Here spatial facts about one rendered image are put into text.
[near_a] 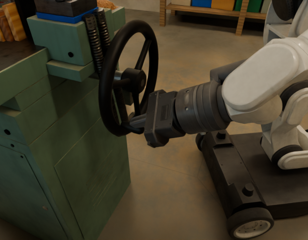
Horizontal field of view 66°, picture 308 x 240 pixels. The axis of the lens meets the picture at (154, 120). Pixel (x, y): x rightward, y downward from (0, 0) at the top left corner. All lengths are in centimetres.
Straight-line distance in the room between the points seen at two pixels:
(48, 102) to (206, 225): 93
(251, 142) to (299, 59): 111
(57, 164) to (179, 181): 81
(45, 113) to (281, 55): 52
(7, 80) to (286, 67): 49
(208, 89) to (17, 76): 39
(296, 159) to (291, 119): 27
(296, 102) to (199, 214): 69
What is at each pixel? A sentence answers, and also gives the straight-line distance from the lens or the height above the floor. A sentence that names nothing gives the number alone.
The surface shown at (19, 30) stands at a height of 92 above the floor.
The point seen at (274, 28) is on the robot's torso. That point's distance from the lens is 93.
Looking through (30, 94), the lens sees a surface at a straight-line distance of 61.
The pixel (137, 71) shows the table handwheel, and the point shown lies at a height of 84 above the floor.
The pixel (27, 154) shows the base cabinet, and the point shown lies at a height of 67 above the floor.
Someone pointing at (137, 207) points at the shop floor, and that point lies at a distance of 130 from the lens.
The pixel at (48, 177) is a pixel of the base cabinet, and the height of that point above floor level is 57.
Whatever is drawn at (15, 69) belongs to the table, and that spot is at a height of 89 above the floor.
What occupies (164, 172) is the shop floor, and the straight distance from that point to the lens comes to 142.
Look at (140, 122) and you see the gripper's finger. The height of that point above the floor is 80.
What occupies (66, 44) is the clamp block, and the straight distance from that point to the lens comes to 58.
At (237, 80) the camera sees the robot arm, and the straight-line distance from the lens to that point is 37.
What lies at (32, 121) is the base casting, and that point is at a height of 76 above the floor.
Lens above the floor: 112
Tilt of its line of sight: 40 degrees down
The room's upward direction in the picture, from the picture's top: straight up
